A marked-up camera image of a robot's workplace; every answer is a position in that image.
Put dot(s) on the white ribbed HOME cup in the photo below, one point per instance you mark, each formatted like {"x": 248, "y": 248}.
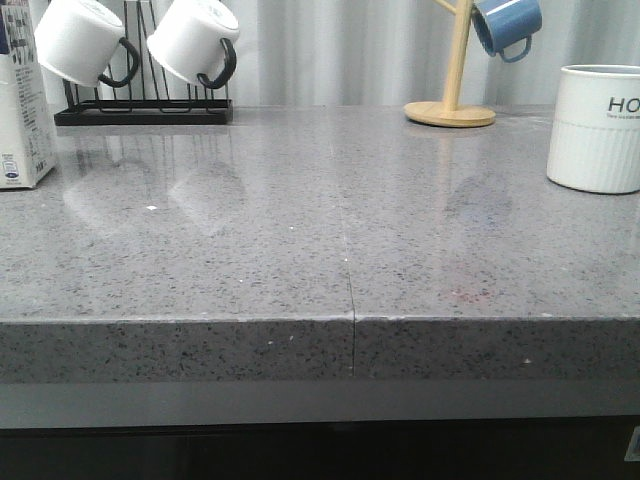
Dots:
{"x": 594, "y": 144}

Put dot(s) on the blue Pascual milk carton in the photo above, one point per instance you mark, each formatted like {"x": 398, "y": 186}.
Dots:
{"x": 27, "y": 137}

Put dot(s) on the wooden mug tree stand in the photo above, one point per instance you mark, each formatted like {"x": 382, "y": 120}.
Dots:
{"x": 449, "y": 112}

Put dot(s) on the blue enamel mug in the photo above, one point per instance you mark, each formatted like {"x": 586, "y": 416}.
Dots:
{"x": 506, "y": 27}

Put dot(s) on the black wire mug rack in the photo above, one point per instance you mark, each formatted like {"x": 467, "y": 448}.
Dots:
{"x": 153, "y": 97}

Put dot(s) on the white mug black handle right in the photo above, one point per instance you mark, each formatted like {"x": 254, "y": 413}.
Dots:
{"x": 194, "y": 41}

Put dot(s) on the white mug black handle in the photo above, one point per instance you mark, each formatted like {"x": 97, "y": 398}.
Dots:
{"x": 76, "y": 40}
{"x": 194, "y": 41}

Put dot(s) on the white mug black handle left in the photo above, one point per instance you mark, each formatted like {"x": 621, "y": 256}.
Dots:
{"x": 76, "y": 40}

